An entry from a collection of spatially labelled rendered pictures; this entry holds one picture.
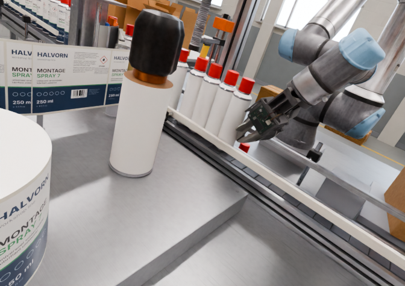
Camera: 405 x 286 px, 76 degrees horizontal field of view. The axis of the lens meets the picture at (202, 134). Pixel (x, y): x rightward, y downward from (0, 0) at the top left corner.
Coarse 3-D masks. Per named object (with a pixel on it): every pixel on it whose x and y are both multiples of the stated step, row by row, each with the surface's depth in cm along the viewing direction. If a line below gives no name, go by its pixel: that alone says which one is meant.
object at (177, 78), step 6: (180, 54) 75; (186, 54) 76; (180, 60) 76; (186, 60) 77; (180, 66) 76; (186, 66) 77; (174, 72) 77; (180, 72) 77; (186, 72) 79; (168, 78) 79; (174, 78) 77; (180, 78) 78; (174, 84) 78; (180, 84) 79; (174, 90) 79; (180, 90) 80; (174, 96) 80; (174, 102) 81; (174, 108) 82
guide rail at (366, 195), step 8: (272, 144) 67; (280, 144) 66; (288, 152) 65; (296, 152) 64; (304, 160) 62; (312, 168) 62; (320, 168) 60; (328, 176) 60; (336, 176) 59; (344, 184) 58; (352, 184) 57; (360, 192) 56; (368, 200) 55; (376, 200) 54; (384, 208) 54; (392, 208) 53; (400, 216) 52
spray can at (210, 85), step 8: (216, 64) 69; (216, 72) 69; (208, 80) 69; (216, 80) 70; (200, 88) 72; (208, 88) 70; (216, 88) 70; (200, 96) 72; (208, 96) 71; (200, 104) 72; (208, 104) 72; (200, 112) 73; (208, 112) 73; (192, 120) 75; (200, 120) 74
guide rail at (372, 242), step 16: (176, 112) 77; (192, 128) 74; (224, 144) 68; (240, 160) 65; (272, 176) 61; (288, 192) 59; (320, 208) 55; (336, 224) 53; (352, 224) 52; (368, 240) 50; (384, 256) 49; (400, 256) 47
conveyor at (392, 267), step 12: (168, 120) 80; (204, 144) 72; (228, 156) 70; (240, 168) 66; (264, 180) 64; (276, 192) 61; (300, 204) 59; (312, 216) 57; (336, 228) 55; (348, 240) 54; (372, 252) 52; (384, 264) 50
